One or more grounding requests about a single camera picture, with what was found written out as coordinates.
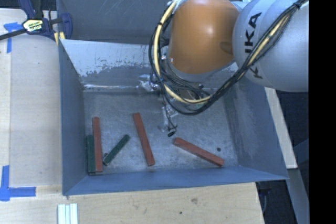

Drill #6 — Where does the dark green flat block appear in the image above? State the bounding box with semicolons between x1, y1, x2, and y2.
102;134;131;167
86;135;97;175

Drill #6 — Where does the red-brown flat block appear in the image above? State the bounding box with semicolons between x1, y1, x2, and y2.
132;112;156;167
172;137;225;167
91;116;103;173

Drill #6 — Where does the grey metal bin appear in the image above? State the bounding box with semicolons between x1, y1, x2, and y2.
55;0;290;196

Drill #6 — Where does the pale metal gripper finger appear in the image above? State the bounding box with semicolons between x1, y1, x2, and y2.
138;74;159;85
136;82;161;93

